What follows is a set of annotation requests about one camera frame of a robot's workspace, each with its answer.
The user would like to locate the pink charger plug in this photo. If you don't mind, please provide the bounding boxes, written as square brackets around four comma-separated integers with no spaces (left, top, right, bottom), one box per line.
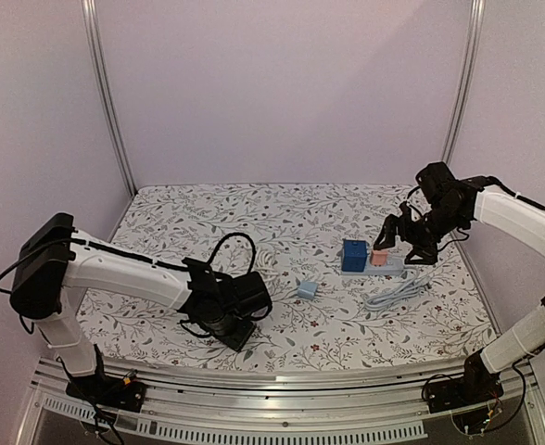
[370,249,389,267]

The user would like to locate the dark blue cube socket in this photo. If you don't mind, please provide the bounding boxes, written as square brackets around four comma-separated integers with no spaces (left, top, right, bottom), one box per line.
[341,239,369,273]

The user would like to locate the grey power strip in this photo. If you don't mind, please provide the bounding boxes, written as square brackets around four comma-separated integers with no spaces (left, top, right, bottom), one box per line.
[341,258,404,276]

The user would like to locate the light blue charger plug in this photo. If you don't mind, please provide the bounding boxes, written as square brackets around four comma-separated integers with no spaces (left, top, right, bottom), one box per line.
[297,281,318,300]

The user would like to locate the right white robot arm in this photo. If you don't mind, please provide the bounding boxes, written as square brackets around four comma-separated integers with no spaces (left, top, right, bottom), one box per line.
[374,162,545,375]

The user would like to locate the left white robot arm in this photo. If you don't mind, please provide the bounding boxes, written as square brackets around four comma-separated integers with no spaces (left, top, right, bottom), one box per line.
[8,213,272,402]

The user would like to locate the floral table mat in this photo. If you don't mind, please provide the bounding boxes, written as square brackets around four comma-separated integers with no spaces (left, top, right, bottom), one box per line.
[78,184,497,374]

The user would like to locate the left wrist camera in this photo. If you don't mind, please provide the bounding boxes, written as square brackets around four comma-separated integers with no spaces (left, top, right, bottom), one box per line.
[231,272,273,321]

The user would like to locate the grey power strip cable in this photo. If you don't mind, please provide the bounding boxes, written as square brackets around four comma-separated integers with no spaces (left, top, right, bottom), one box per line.
[362,268,434,312]

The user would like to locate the white coiled cable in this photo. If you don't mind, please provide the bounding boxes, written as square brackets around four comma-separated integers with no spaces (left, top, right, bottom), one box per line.
[253,249,277,279]

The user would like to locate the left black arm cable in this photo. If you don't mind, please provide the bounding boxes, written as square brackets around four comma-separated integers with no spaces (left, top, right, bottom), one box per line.
[205,232,258,279]

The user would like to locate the aluminium front rail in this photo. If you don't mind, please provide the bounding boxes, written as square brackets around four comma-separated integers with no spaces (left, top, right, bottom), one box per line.
[15,356,545,445]

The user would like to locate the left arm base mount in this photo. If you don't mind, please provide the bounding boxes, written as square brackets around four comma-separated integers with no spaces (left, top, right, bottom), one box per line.
[64,357,147,413]

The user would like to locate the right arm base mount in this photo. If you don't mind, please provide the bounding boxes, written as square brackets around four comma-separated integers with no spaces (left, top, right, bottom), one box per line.
[421,351,503,413]

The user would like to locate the right aluminium frame post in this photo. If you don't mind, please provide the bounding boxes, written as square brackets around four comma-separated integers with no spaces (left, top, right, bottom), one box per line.
[441,0,486,165]

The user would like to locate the aluminium frame post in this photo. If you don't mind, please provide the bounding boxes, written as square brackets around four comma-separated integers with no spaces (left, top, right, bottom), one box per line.
[441,0,486,165]
[81,0,137,197]

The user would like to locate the left aluminium frame post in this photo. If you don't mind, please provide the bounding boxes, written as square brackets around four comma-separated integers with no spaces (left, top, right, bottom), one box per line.
[81,0,137,197]

